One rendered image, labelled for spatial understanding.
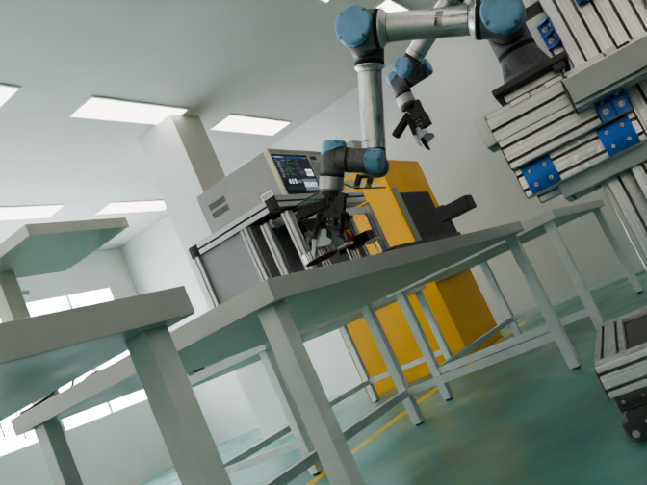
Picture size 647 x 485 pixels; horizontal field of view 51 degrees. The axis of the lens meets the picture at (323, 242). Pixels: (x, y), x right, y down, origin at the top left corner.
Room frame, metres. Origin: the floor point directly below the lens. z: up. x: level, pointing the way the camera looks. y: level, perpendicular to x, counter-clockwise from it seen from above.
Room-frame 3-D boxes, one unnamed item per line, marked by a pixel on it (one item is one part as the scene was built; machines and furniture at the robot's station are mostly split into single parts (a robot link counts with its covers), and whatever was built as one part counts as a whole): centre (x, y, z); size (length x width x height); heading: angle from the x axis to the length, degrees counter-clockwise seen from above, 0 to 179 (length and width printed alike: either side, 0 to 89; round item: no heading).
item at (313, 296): (2.66, 0.05, 0.72); 2.20 x 1.01 x 0.05; 151
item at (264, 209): (2.70, 0.12, 1.09); 0.68 x 0.44 x 0.05; 151
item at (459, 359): (4.71, -1.15, 0.37); 1.85 x 1.10 x 0.75; 151
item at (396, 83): (2.79, -0.57, 1.45); 0.09 x 0.08 x 0.11; 61
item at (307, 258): (2.07, 0.03, 0.83); 0.11 x 0.11 x 0.04
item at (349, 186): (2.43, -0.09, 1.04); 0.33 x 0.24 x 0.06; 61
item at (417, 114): (2.79, -0.57, 1.29); 0.09 x 0.08 x 0.12; 69
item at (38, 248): (2.03, 0.78, 0.98); 0.37 x 0.35 x 0.46; 151
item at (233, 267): (2.45, 0.34, 0.91); 0.28 x 0.03 x 0.32; 61
